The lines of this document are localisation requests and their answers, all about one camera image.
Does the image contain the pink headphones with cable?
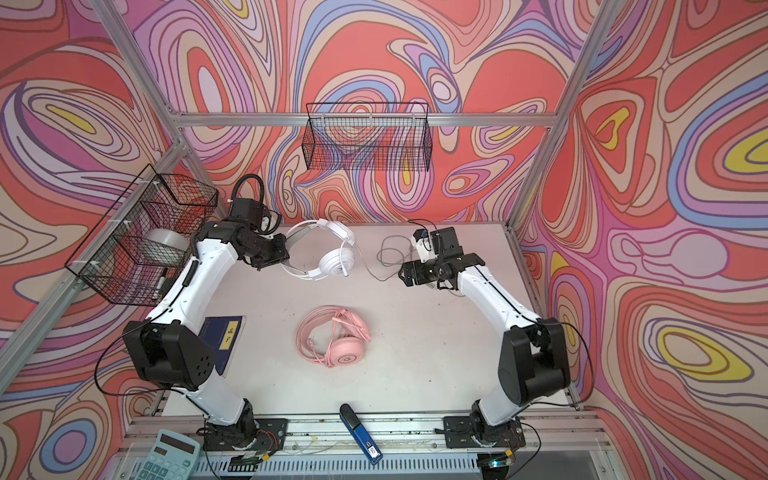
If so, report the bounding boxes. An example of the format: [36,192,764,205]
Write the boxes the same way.
[295,305,372,368]

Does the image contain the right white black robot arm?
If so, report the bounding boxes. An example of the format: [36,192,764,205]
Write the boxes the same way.
[398,227,571,447]

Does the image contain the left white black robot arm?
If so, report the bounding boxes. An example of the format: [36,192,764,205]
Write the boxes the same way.
[123,198,289,450]

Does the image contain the white tape roll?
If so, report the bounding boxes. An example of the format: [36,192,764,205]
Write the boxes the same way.
[140,228,189,267]

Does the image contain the dark blue notebook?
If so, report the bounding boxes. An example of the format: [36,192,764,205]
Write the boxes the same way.
[199,316,245,376]

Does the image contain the blue black stapler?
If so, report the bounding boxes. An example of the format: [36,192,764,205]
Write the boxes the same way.
[339,403,383,465]

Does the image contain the light green calculator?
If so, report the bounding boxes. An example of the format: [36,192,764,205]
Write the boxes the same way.
[131,429,201,480]

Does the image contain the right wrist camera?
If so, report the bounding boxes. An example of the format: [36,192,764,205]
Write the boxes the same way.
[411,229,435,263]

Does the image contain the black wire basket left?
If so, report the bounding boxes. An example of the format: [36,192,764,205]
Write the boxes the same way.
[65,166,219,306]

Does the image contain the black wire basket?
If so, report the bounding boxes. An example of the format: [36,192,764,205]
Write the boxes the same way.
[65,166,219,306]
[301,101,433,172]

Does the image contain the black wire basket back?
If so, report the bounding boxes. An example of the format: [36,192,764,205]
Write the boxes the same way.
[301,101,433,172]

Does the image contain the aluminium front rail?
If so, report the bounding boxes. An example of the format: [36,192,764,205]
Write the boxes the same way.
[106,410,626,479]

